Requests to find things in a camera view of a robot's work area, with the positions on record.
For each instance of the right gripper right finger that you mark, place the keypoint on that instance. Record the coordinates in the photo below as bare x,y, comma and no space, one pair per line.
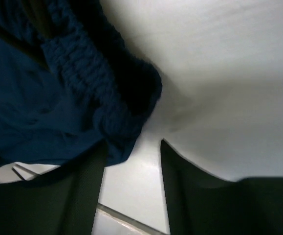
199,203

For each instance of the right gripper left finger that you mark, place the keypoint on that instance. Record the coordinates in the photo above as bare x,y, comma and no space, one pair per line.
60,202

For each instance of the navy blue shorts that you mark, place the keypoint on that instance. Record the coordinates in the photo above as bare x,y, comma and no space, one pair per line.
68,82

